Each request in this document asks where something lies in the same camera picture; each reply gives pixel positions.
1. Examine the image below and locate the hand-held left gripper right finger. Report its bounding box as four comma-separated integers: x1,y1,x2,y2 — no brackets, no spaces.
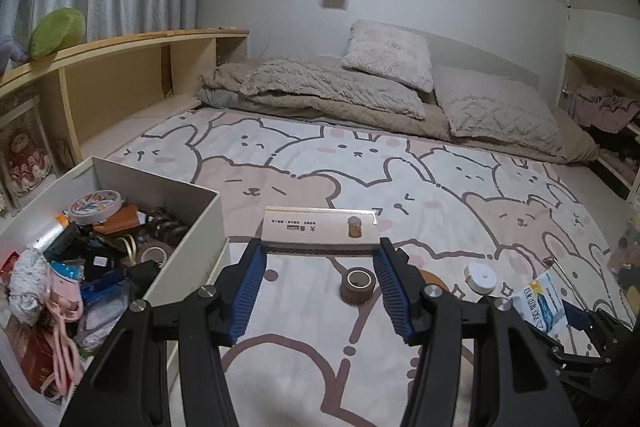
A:
372,237,581,427

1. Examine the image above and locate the white and blue packet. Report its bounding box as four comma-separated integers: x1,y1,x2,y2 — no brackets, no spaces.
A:
510,271,568,337

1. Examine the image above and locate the fluffy white pillow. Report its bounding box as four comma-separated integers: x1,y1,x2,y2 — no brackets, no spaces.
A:
341,19,435,92

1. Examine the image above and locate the grey cloth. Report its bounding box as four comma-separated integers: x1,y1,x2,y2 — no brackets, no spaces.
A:
197,87,246,108

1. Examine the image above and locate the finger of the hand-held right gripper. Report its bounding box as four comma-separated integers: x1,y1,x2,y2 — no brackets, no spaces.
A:
562,299,632,343
537,334,640,395

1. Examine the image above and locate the pink plastic clip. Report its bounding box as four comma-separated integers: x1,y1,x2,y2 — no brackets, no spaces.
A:
47,264,86,395

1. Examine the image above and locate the brown leather pouch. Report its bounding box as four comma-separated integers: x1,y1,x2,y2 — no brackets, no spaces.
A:
92,204,143,238

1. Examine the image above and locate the purple plush toy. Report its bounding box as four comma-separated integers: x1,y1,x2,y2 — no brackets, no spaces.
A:
0,34,31,75

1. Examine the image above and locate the round patterned tin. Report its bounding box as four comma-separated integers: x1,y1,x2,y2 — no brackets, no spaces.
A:
67,189,122,224

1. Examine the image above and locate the white round tape measure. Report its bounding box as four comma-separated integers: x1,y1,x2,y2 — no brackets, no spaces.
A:
462,263,497,295

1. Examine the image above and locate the brown tape roll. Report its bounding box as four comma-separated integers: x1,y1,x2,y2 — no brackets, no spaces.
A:
340,267,376,305

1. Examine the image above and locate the red box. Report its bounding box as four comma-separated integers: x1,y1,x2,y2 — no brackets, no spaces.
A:
10,327,56,393

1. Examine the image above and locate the clear plastic bag roll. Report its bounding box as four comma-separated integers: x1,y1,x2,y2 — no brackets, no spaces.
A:
20,216,71,258

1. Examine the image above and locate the white storage box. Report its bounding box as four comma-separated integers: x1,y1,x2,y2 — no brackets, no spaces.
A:
0,156,232,427

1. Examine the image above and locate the fluffy beige throw blanket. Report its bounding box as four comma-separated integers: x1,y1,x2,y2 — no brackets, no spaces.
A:
239,59,426,120

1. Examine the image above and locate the tan fleece blanket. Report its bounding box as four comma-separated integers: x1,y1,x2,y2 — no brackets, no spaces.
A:
197,62,601,165

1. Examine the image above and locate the green plush toy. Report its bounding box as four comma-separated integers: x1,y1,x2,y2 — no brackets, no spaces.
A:
28,8,87,58

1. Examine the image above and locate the wooden bedside shelf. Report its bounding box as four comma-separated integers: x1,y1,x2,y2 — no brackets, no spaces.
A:
0,28,250,212

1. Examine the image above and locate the small white card box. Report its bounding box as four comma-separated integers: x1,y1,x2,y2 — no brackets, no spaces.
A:
262,206,382,258

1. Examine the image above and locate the red dress doll in case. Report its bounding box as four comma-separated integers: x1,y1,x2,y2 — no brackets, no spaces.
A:
0,94,56,212

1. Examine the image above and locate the pile of clothes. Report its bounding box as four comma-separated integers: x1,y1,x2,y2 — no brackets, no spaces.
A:
570,83,640,132

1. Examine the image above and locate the white lace cloth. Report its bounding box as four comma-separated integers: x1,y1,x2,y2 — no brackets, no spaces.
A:
7,249,51,323

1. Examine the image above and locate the bear and rabbit printed blanket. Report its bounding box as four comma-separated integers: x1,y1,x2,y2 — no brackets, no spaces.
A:
80,109,621,427

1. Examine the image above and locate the dark ribbed hair clip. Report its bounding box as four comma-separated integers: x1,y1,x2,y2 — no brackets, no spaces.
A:
147,206,188,248

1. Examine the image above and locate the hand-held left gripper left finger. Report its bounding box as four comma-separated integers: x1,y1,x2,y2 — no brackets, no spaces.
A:
60,238,268,427

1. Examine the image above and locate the beige quilted pillow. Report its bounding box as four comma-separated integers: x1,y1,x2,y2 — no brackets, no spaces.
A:
434,67,561,152

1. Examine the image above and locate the brown cardboard box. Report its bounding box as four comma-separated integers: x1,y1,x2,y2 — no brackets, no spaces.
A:
54,138,76,175

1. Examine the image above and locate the black pouch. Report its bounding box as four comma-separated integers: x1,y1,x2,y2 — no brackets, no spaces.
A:
130,259,161,303

